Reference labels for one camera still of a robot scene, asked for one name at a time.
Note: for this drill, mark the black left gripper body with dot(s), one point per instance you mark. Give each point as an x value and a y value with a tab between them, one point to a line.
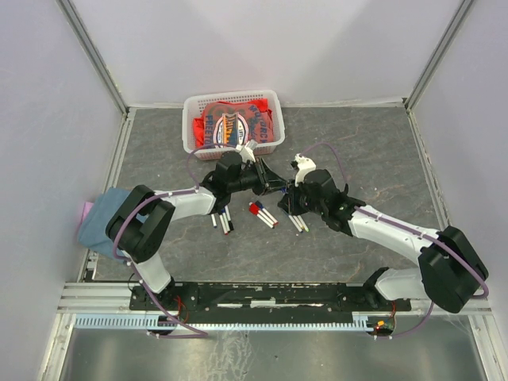
248	178

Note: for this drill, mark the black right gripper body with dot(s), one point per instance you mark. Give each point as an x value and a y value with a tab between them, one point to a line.
298	202

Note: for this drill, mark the white marker blue eraser cap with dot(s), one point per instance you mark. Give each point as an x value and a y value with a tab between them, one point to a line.
295	223

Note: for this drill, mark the white marker green cap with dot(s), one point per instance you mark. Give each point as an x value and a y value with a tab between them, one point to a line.
303	224

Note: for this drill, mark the white marker yellow cap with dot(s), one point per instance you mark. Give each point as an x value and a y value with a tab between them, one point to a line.
295	217

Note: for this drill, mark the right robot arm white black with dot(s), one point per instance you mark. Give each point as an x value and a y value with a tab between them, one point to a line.
447	271

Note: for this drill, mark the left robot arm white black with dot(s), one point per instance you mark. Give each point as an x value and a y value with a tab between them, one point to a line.
141	222

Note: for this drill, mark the white marker red eraser cap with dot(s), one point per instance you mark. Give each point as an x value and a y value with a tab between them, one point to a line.
266	212

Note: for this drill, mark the uncapped white marker red end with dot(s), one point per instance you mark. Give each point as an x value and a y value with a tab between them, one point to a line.
224	223

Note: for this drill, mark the uncapped white marker black end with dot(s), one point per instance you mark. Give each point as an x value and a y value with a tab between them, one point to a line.
228	219

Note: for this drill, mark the orange printed cloth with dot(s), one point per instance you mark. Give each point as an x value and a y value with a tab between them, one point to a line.
234	123

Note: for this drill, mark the white plastic basket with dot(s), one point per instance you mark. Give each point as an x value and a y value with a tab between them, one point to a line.
194	106

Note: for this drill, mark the pink cloth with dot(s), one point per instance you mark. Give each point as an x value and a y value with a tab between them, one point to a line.
86	210

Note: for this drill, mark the blue cloth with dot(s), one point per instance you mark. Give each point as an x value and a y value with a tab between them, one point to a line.
92	231

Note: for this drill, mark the circuit board with leds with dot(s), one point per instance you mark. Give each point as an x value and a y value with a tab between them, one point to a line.
384	327

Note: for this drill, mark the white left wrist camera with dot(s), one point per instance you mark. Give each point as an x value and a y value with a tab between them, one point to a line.
246	151

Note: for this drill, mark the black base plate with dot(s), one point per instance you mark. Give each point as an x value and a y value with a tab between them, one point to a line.
293	310

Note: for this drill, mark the blue slotted cable duct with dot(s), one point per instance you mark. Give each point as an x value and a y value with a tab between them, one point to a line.
236	320

